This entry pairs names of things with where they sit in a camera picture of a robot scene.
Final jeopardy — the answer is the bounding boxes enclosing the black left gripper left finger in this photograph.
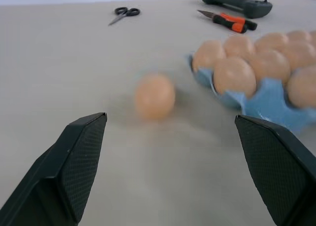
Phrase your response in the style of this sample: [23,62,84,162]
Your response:
[0,112,108,226]

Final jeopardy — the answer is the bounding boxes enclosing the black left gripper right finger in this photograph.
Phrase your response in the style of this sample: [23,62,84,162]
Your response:
[235,114,316,226]

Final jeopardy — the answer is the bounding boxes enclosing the blue egg carton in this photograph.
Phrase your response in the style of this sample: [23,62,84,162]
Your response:
[185,53,316,134]

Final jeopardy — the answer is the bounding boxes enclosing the orange black pliers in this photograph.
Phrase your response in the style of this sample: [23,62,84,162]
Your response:
[197,9,258,34]

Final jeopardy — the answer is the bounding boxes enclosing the dark grey remote controller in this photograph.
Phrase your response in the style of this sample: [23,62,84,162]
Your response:
[201,0,274,19]

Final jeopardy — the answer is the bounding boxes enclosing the black handled scissors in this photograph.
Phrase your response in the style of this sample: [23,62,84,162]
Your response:
[108,7,141,26]

